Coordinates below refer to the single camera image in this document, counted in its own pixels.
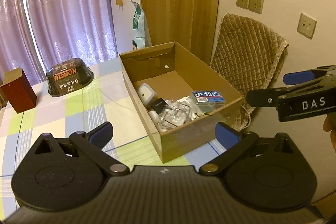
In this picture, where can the green white paper bag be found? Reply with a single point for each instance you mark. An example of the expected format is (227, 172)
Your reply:
(141, 35)

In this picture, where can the open cardboard box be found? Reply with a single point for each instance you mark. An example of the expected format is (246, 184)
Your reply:
(173, 73)

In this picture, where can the double wall socket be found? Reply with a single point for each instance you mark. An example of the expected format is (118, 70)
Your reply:
(251, 5)

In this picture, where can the metal hooks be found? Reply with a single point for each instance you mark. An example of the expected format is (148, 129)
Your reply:
(177, 113)

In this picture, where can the blue label clear plastic case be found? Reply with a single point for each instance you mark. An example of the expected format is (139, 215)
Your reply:
(208, 100)

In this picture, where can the person's hand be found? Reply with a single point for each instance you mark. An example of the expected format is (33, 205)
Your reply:
(328, 126)

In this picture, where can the quilted tan chair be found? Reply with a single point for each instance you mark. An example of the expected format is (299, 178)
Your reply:
(248, 54)

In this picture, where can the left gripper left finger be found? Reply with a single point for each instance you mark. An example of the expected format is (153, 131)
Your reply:
(91, 145)

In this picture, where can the black remote control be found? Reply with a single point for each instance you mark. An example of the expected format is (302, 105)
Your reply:
(159, 105)

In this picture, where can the single wall outlet plate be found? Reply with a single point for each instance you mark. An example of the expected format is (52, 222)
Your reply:
(306, 26)

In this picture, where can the black Hongli noodle bowl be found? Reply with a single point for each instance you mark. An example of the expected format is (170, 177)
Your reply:
(68, 76)

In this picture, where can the purple curtains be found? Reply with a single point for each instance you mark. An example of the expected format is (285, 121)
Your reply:
(38, 34)

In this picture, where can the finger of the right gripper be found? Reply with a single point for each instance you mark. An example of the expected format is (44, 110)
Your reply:
(296, 78)
(264, 97)

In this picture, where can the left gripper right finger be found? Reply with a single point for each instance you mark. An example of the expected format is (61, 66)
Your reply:
(237, 145)

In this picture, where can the white square night light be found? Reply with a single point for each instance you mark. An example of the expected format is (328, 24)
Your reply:
(146, 93)

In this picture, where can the dark red paper box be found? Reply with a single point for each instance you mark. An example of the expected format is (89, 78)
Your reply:
(18, 90)

